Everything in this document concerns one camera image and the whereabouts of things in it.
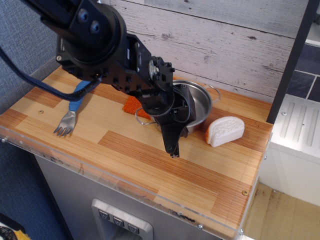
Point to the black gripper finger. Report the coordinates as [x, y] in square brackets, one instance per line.
[184, 132]
[171, 136]

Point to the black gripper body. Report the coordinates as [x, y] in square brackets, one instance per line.
[173, 108]

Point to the silver pot with handles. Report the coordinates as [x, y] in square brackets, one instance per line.
[203, 104]

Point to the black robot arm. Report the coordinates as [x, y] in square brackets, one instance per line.
[93, 44]

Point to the orange knitted rag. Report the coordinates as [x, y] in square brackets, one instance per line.
[132, 105]

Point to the white toy cheese wedge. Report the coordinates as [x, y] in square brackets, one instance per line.
[224, 130]

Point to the clear acrylic table guard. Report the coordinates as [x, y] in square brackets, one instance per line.
[208, 186]

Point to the silver cabinet button panel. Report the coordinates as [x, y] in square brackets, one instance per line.
[115, 224]

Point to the white toy sink unit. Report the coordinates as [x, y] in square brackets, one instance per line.
[292, 160]

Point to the blue handled toy fork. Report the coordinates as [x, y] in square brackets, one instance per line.
[68, 122]

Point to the dark right shelf post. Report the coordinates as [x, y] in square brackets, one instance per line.
[303, 31]

